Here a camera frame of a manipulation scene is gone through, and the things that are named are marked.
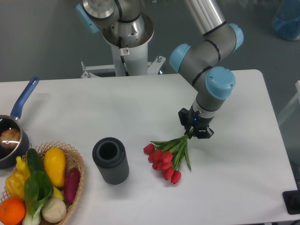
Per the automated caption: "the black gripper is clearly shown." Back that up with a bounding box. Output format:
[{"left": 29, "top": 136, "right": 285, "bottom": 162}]
[{"left": 178, "top": 107, "right": 214, "bottom": 139}]

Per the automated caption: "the red tulip bouquet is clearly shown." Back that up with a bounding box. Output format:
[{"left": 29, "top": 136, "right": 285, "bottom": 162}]
[{"left": 143, "top": 130, "right": 193, "bottom": 185}]

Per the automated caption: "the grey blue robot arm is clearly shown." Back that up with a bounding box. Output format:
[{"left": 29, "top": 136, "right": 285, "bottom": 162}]
[{"left": 75, "top": 0, "right": 244, "bottom": 139}]

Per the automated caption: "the dark grey ribbed vase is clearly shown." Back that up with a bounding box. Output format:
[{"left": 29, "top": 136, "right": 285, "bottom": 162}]
[{"left": 92, "top": 137, "right": 129, "bottom": 185}]

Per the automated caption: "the black device at edge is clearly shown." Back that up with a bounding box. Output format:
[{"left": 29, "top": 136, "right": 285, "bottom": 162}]
[{"left": 282, "top": 190, "right": 300, "bottom": 215}]

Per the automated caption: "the woven wicker basket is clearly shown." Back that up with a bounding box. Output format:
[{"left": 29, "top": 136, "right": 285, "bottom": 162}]
[{"left": 0, "top": 141, "right": 85, "bottom": 225}]

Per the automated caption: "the purple eggplant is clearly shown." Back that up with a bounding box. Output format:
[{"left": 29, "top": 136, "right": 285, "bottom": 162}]
[{"left": 63, "top": 167, "right": 81, "bottom": 204}]

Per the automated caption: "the blue translucent container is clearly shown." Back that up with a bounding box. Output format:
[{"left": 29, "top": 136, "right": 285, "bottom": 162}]
[{"left": 272, "top": 0, "right": 300, "bottom": 41}]

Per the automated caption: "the yellow squash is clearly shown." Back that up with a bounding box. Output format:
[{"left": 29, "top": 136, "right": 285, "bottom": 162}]
[{"left": 44, "top": 148, "right": 66, "bottom": 188}]

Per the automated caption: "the yellow banana piece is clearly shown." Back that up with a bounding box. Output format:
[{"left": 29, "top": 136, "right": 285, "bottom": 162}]
[{"left": 52, "top": 187, "right": 64, "bottom": 201}]

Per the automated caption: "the dark green cucumber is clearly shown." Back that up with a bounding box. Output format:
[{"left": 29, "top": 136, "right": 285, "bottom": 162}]
[{"left": 27, "top": 148, "right": 45, "bottom": 174}]

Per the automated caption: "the beige round potato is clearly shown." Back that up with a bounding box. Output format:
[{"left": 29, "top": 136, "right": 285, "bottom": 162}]
[{"left": 42, "top": 197, "right": 67, "bottom": 223}]

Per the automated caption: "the green bok choy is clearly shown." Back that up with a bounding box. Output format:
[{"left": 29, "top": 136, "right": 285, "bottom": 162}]
[{"left": 22, "top": 171, "right": 53, "bottom": 225}]

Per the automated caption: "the small yellow gourd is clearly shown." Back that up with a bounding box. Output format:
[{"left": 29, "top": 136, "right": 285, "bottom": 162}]
[{"left": 16, "top": 156, "right": 30, "bottom": 179}]

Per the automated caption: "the brown bread roll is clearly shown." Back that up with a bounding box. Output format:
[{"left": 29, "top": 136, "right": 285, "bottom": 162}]
[{"left": 0, "top": 128, "right": 21, "bottom": 149}]

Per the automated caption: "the yellow bell pepper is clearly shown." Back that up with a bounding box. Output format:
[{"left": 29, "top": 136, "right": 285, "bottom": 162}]
[{"left": 5, "top": 172, "right": 25, "bottom": 200}]

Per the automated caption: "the orange fruit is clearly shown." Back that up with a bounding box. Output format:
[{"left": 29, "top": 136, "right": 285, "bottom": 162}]
[{"left": 0, "top": 198, "right": 26, "bottom": 225}]

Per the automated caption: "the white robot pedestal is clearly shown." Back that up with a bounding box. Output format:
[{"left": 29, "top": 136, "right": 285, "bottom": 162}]
[{"left": 81, "top": 13, "right": 179, "bottom": 79}]

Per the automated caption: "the black base cable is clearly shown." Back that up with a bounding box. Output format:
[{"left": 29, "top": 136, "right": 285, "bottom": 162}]
[{"left": 118, "top": 37, "right": 129, "bottom": 77}]

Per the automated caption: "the blue handled saucepan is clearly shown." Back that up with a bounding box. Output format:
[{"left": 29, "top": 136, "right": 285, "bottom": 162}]
[{"left": 0, "top": 77, "right": 39, "bottom": 169}]

